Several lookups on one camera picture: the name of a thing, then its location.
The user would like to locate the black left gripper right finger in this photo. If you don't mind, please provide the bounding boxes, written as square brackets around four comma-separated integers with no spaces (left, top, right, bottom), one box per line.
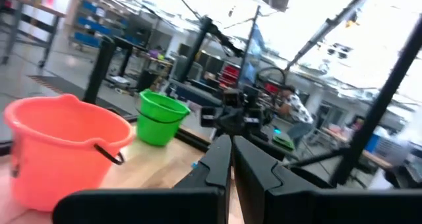
[233,135,422,224]

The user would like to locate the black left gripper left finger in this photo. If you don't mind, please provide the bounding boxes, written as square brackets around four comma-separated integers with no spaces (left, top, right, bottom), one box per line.
[52,134,233,224]

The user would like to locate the black pad with green edge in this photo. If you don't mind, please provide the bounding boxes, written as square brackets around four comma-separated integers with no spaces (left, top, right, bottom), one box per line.
[272,134,296,152]

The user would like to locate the green plastic bucket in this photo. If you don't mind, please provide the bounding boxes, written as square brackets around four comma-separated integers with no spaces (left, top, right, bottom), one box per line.
[135,88,191,147]

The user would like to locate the person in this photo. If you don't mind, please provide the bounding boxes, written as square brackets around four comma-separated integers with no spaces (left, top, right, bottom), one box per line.
[276,85,316,149]

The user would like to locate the red storage bins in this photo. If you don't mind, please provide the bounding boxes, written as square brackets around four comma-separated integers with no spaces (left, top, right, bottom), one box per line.
[219,62,241,87]

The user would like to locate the orange plastic bucket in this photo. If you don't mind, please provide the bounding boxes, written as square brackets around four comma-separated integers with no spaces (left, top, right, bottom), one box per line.
[3,94,136,213]

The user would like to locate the black slanted pole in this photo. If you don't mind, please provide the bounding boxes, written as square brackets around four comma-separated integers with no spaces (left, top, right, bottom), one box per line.
[177,16,215,83]

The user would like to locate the shelf with blue bins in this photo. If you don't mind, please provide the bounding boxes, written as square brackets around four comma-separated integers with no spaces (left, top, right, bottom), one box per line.
[69,0,133,50]

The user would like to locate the wooden workbench with grey legs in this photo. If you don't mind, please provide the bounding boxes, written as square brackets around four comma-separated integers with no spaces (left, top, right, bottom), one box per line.
[0,0,67,69]

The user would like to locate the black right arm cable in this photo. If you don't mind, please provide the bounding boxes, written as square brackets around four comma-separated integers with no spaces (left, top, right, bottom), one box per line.
[255,67,287,90]

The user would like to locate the black aluminium rig frame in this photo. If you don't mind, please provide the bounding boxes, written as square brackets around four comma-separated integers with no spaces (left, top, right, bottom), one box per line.
[125,0,422,188]

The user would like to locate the black floor stand post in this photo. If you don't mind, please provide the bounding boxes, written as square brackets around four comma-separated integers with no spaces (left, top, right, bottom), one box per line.
[82,36,117,105]

